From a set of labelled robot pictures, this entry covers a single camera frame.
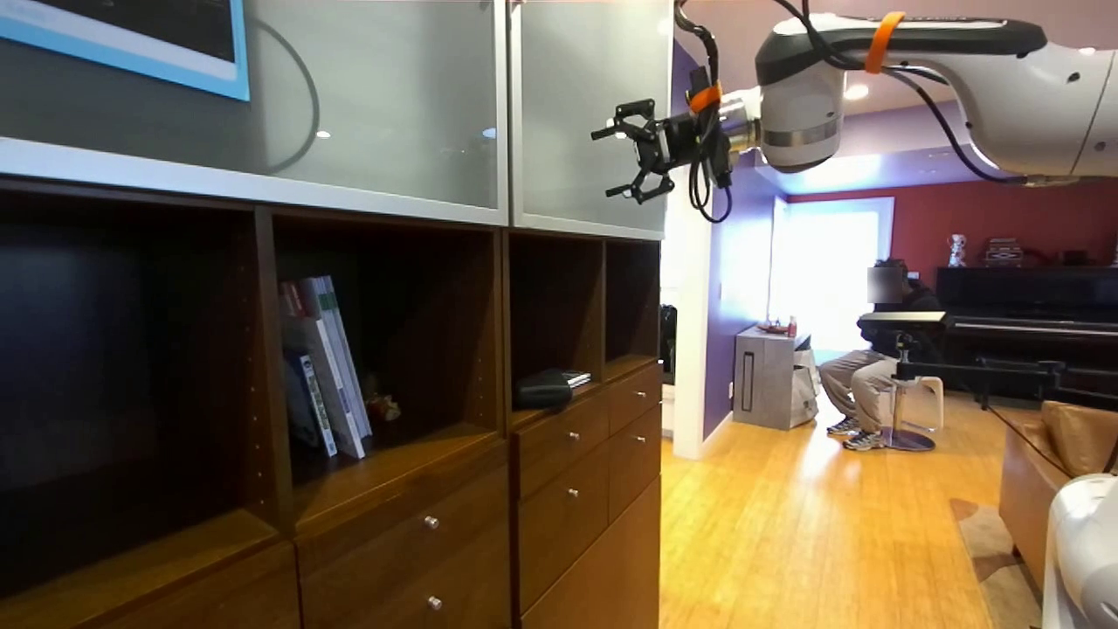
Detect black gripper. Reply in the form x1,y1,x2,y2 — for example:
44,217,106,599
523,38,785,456
595,99,729,203

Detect frosted glass cabinet door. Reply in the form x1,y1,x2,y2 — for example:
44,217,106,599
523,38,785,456
511,0,675,240
0,0,507,223

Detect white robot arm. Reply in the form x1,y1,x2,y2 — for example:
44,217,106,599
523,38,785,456
595,4,1118,203

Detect brown wooden cabinet unit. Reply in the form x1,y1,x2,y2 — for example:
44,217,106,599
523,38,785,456
0,181,659,629

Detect small black box on shelf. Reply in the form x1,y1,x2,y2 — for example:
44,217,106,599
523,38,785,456
513,370,590,409

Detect grey trash bin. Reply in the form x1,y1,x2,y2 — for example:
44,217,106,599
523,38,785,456
734,330,818,431

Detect seated person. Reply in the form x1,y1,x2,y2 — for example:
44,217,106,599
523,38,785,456
818,260,939,450

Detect small figurine on shelf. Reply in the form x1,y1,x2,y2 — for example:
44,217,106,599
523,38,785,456
366,392,400,424

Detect upright books on shelf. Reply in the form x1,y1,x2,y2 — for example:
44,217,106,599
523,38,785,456
278,285,366,457

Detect black piano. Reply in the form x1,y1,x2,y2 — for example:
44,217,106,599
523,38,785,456
858,266,1118,409

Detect brown leather sofa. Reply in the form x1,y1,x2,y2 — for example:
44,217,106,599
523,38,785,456
1000,398,1118,589

